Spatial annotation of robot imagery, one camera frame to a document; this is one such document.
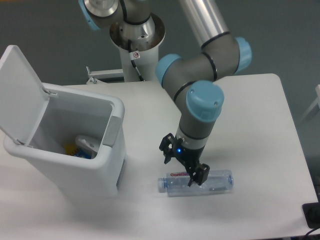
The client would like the white furniture piece right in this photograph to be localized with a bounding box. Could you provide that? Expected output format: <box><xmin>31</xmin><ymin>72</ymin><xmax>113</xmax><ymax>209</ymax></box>
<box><xmin>301</xmin><ymin>84</ymin><xmax>320</xmax><ymax>121</ymax></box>

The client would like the white trash can lid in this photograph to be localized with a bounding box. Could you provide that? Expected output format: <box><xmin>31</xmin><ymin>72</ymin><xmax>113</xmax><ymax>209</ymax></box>
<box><xmin>0</xmin><ymin>45</ymin><xmax>58</xmax><ymax>146</ymax></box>

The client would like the white plastic trash can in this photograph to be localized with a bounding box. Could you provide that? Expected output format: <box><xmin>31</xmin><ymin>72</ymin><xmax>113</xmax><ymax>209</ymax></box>
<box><xmin>3</xmin><ymin>83</ymin><xmax>126</xmax><ymax>198</ymax></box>

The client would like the black device at edge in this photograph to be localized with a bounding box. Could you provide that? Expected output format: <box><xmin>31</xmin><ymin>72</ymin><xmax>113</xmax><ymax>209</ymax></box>
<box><xmin>302</xmin><ymin>202</ymin><xmax>320</xmax><ymax>229</ymax></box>

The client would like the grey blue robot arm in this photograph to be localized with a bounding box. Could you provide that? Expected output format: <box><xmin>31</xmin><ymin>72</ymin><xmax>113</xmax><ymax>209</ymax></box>
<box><xmin>79</xmin><ymin>0</ymin><xmax>252</xmax><ymax>185</ymax></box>

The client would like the clear plastic water bottle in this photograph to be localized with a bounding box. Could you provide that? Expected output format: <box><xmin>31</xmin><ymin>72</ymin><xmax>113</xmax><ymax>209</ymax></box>
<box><xmin>157</xmin><ymin>169</ymin><xmax>234</xmax><ymax>197</ymax></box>

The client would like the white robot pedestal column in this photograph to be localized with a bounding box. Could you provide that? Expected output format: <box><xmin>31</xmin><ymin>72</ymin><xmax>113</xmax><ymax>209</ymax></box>
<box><xmin>109</xmin><ymin>13</ymin><xmax>166</xmax><ymax>82</ymax></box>

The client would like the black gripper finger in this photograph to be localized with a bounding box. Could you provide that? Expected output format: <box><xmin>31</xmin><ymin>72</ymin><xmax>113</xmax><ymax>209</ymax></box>
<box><xmin>187</xmin><ymin>163</ymin><xmax>210</xmax><ymax>187</ymax></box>
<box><xmin>159</xmin><ymin>133</ymin><xmax>176</xmax><ymax>164</ymax></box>

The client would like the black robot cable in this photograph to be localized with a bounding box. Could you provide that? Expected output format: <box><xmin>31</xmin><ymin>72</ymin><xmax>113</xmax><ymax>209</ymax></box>
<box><xmin>127</xmin><ymin>39</ymin><xmax>146</xmax><ymax>82</ymax></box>

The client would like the white metal base frame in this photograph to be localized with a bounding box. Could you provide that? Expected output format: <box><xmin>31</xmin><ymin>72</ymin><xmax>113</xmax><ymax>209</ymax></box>
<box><xmin>86</xmin><ymin>66</ymin><xmax>124</xmax><ymax>85</ymax></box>

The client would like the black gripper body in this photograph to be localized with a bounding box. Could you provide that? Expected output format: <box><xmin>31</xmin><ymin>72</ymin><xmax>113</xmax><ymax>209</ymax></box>
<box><xmin>173</xmin><ymin>138</ymin><xmax>206</xmax><ymax>175</ymax></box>

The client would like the yellow blue trash item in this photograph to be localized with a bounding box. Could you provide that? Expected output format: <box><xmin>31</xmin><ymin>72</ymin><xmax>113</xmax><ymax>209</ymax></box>
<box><xmin>63</xmin><ymin>143</ymin><xmax>92</xmax><ymax>159</ymax></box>

